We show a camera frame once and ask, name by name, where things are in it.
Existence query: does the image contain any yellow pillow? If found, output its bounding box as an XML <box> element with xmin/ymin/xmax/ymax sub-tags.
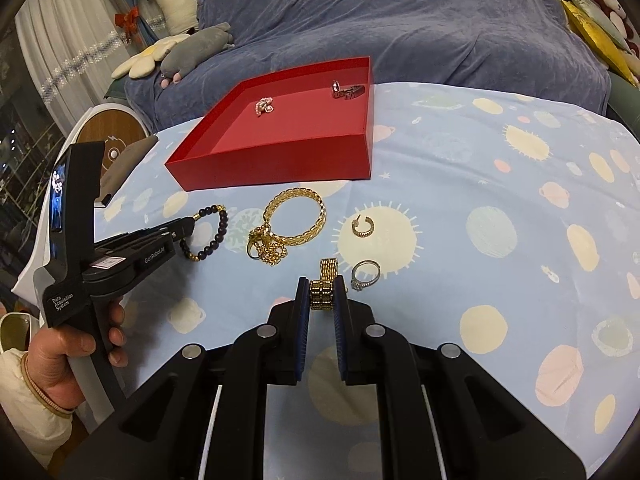
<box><xmin>560</xmin><ymin>0</ymin><xmax>640</xmax><ymax>88</ymax></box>

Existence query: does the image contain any person's left hand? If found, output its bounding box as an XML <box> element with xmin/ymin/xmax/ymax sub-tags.
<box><xmin>27</xmin><ymin>300</ymin><xmax>129</xmax><ymax>411</ymax></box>

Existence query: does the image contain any red bow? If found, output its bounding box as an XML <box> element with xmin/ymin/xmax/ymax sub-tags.
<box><xmin>115</xmin><ymin>7</ymin><xmax>141</xmax><ymax>32</ymax></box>

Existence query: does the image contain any dark bead bracelet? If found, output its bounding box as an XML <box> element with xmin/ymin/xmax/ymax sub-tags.
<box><xmin>180</xmin><ymin>204</ymin><xmax>230</xmax><ymax>262</ymax></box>

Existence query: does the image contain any blue-grey sofa cover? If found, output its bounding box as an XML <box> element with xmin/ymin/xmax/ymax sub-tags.
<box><xmin>124</xmin><ymin>0</ymin><xmax>612</xmax><ymax>133</ymax></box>

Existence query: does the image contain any person's left forearm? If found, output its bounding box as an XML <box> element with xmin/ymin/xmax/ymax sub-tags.
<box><xmin>0</xmin><ymin>349</ymin><xmax>76</xmax><ymax>467</ymax></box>

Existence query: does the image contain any gold watch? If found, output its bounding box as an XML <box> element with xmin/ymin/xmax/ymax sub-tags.
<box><xmin>309</xmin><ymin>258</ymin><xmax>340</xmax><ymax>313</ymax></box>

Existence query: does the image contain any blue curtain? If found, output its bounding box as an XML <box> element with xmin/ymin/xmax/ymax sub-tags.
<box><xmin>120</xmin><ymin>0</ymin><xmax>171</xmax><ymax>47</ymax></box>

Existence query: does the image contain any gold chain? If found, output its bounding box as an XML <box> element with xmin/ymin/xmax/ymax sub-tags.
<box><xmin>250</xmin><ymin>225</ymin><xmax>289</xmax><ymax>267</ymax></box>

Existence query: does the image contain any red tray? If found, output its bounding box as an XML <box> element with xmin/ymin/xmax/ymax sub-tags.
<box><xmin>165</xmin><ymin>55</ymin><xmax>375</xmax><ymax>192</ymax></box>

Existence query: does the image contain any silver ring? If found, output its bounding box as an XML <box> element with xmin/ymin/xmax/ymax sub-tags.
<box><xmin>350</xmin><ymin>260</ymin><xmax>382</xmax><ymax>292</ymax></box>

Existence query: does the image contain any wide gold bangle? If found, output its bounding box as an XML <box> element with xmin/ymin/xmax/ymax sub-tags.
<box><xmin>262</xmin><ymin>187</ymin><xmax>328</xmax><ymax>248</ymax></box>

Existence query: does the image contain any grey plush toy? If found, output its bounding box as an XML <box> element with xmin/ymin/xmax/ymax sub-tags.
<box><xmin>160</xmin><ymin>22</ymin><xmax>236</xmax><ymax>86</ymax></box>

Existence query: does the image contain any white round device wooden disc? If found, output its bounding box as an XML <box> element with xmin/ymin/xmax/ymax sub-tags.
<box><xmin>10</xmin><ymin>102</ymin><xmax>151</xmax><ymax>311</ymax></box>

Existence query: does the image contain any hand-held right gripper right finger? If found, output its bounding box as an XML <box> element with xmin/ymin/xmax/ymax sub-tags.
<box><xmin>334</xmin><ymin>276</ymin><xmax>586</xmax><ymax>480</ymax></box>

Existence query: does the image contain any flower shaped pillow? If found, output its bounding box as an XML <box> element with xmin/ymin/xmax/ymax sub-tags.
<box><xmin>111</xmin><ymin>35</ymin><xmax>193</xmax><ymax>80</ymax></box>

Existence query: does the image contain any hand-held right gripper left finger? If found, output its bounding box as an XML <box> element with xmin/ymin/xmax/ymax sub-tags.
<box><xmin>60</xmin><ymin>276</ymin><xmax>311</xmax><ymax>480</ymax></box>

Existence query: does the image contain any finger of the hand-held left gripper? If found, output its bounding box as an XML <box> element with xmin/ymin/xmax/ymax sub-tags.
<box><xmin>117</xmin><ymin>216</ymin><xmax>196</xmax><ymax>282</ymax></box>

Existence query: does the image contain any silver grey pillow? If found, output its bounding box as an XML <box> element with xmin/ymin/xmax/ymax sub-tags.
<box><xmin>562</xmin><ymin>0</ymin><xmax>632</xmax><ymax>53</ymax></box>

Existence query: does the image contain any red monkey plush toy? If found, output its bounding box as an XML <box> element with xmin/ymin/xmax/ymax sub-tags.
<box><xmin>590</xmin><ymin>0</ymin><xmax>640</xmax><ymax>56</ymax></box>

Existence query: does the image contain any white curtain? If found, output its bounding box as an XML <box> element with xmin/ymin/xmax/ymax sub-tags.
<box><xmin>15</xmin><ymin>0</ymin><xmax>138</xmax><ymax>136</ymax></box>

